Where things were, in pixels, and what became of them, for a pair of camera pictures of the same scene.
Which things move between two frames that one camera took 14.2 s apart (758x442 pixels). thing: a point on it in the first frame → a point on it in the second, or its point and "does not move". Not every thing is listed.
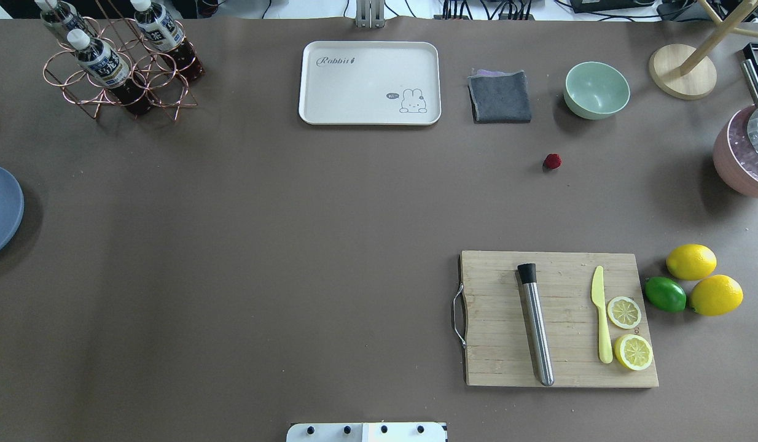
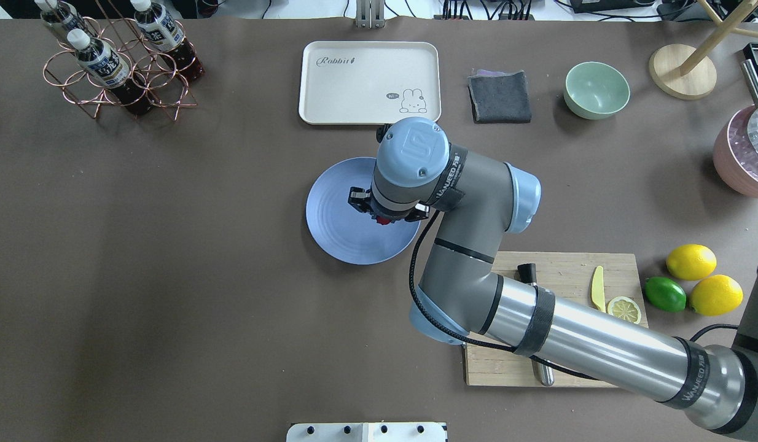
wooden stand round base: (688, 72) does not move
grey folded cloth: (499, 97) does not move
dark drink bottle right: (163, 33) does not move
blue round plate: (5, 204) → (344, 232)
